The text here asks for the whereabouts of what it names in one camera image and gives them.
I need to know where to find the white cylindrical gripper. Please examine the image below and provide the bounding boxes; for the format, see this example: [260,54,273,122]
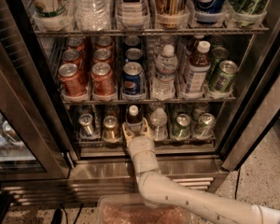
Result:
[122,121,160,175]

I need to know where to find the brown drink bottle white cap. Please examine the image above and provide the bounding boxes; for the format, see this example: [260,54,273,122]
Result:
[126,105,143,135]

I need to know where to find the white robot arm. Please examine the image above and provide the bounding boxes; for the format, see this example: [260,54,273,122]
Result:
[122,120,280,224]

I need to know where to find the clear water bottle bottom shelf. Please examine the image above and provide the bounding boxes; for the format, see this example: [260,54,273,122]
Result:
[149,107,167,141]

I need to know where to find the clear water bottle shelf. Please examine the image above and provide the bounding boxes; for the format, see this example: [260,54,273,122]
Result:
[149,107,167,141]
[153,45,178,100]

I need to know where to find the gold can bottom shelf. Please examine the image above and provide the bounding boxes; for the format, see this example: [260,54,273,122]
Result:
[103,116,119,139]

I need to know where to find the silver blue can bottom shelf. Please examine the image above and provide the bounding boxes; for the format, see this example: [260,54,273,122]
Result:
[78,114,95,136]

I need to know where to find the clear water bottle middle shelf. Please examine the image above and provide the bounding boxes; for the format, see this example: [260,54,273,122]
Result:
[153,45,178,100]

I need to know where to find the brown tea bottle middle shelf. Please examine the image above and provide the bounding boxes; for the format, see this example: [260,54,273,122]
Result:
[182,41,210,93]

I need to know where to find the front green can middle shelf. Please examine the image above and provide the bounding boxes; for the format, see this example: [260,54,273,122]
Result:
[209,61,238,92]

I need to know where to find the green can shelf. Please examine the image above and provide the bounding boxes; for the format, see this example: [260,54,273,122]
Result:
[209,61,238,92]
[206,47,229,80]

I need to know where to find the stainless fridge door left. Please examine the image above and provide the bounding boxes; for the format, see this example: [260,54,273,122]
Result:
[0,0,70,181]

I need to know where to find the rear green can middle shelf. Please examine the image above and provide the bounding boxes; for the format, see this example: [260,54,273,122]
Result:
[206,47,229,80]

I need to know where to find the white label bottle top shelf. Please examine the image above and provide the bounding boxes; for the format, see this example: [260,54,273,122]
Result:
[117,0,150,30]

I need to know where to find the gold brown bottle top shelf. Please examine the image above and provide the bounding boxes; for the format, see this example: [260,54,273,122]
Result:
[155,0,187,29]

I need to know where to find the large water bottle top shelf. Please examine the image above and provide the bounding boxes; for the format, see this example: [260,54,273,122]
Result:
[75,0,111,31]

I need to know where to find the large pepsi bottle top shelf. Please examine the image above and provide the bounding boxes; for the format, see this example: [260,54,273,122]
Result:
[192,0,225,24]

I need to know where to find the green bottle top shelf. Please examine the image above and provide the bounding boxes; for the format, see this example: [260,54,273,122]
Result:
[225,0,269,29]

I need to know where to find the green can bottom left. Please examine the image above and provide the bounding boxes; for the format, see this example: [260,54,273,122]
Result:
[172,113,190,139]

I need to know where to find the green can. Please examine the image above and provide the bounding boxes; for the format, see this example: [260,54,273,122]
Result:
[193,113,216,138]
[172,113,190,139]

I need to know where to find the front blue pepsi can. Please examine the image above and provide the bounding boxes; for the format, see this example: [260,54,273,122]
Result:
[123,62,145,95]

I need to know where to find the blue pepsi can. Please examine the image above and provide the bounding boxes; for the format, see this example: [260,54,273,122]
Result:
[124,48,143,63]
[123,62,145,95]

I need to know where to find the front red soda can right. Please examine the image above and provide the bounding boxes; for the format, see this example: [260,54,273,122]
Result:
[91,63,115,96]

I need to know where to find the red soda can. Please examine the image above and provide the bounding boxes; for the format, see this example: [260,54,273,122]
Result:
[91,63,115,96]
[58,63,88,96]

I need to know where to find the green can bottom right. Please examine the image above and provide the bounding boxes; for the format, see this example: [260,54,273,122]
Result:
[193,113,216,138]

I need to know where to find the clear plastic bin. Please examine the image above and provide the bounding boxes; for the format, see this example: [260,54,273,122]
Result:
[97,193,191,224]

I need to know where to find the middle blue pepsi can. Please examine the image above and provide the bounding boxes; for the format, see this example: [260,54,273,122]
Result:
[124,48,143,63]

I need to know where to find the front red soda can left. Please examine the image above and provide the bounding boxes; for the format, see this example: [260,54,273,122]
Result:
[58,63,88,96]

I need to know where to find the middle red can right row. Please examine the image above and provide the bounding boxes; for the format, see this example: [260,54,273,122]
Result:
[93,49,114,65]

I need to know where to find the red can row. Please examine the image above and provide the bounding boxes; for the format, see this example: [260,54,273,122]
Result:
[62,49,83,70]
[93,49,114,65]

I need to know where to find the middle red can left row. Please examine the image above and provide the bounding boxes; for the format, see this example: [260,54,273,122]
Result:
[62,49,83,70]

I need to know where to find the black power cable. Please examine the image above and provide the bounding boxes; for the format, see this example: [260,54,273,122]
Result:
[233,167,242,201]

